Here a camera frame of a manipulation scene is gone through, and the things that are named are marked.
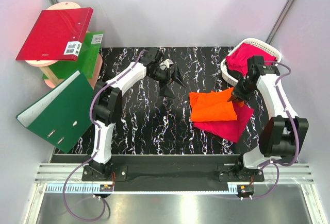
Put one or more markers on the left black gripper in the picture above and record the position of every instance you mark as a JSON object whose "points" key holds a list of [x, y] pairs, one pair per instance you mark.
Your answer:
{"points": [[176, 76]]}

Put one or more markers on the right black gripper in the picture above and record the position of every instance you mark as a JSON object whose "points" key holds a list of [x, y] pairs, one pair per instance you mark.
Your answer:
{"points": [[237, 95]]}

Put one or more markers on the orange t shirt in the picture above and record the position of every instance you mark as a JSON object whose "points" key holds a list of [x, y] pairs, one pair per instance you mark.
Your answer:
{"points": [[213, 106]]}

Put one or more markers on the pink t shirt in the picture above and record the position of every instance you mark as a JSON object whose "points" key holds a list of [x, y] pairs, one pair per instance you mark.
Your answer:
{"points": [[238, 60], [230, 130]]}

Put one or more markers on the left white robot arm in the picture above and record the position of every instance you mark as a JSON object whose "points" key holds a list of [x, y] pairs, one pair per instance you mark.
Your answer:
{"points": [[107, 104]]}

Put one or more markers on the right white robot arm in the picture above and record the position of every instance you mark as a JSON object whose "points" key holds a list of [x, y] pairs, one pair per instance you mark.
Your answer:
{"points": [[282, 138]]}

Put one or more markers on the black garment in basket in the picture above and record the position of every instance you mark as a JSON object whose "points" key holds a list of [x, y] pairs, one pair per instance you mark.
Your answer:
{"points": [[235, 74]]}

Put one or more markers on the pink t shirt in basket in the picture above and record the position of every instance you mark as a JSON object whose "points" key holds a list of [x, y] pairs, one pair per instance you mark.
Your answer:
{"points": [[238, 60]]}

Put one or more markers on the white plastic laundry basket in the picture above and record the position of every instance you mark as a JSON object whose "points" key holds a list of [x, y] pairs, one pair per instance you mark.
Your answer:
{"points": [[258, 43]]}

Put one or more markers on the light green folder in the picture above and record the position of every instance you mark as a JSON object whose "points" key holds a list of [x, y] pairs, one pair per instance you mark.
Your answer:
{"points": [[89, 59]]}

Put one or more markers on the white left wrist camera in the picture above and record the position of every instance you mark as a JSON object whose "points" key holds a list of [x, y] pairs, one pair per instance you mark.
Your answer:
{"points": [[166, 64]]}

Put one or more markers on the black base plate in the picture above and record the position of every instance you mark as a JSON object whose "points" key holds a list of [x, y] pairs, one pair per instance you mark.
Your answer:
{"points": [[128, 172]]}

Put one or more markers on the aluminium rail frame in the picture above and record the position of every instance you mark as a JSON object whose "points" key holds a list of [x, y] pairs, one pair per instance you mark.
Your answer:
{"points": [[287, 195]]}

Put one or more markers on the dark green ring binder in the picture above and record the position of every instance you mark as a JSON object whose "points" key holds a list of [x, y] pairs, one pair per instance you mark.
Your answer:
{"points": [[61, 117]]}

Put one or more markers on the red ring binder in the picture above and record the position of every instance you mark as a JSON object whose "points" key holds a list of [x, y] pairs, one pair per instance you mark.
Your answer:
{"points": [[56, 35]]}

